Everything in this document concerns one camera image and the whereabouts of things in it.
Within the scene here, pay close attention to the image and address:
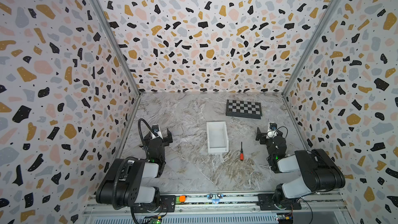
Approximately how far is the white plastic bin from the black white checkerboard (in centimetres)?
14

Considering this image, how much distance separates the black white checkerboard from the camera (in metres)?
1.09

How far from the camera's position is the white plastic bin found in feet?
2.94
